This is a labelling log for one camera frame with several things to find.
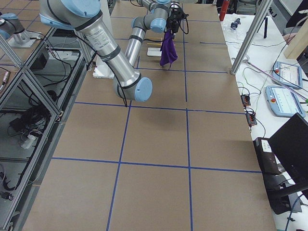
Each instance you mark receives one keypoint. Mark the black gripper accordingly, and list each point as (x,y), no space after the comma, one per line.
(173,24)

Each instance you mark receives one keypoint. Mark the purple towel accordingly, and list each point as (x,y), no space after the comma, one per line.
(168,51)

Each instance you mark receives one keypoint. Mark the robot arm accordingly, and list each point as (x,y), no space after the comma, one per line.
(86,17)

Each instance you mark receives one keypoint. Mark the wooden rack bar inner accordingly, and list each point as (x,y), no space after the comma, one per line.
(154,44)

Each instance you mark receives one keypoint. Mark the white rack base tray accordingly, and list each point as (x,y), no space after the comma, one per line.
(154,52)

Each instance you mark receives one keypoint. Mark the red cylinder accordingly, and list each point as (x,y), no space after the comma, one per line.
(224,9)

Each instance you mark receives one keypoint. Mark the folded blue umbrella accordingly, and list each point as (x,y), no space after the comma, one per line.
(235,24)

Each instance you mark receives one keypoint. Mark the blue teach pendant far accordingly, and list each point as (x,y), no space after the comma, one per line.
(288,74)

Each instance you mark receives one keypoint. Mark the blue teach pendant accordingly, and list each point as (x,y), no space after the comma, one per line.
(282,102)
(288,74)

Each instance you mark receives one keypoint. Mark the blue teach pendant near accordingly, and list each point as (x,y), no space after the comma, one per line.
(282,102)

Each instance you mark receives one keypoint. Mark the black monitor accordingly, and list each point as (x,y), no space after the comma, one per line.
(290,145)

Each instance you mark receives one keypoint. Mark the black computer box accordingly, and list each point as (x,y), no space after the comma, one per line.
(274,179)

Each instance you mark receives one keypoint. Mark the aluminium frame post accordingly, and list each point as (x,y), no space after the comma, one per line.
(255,25)

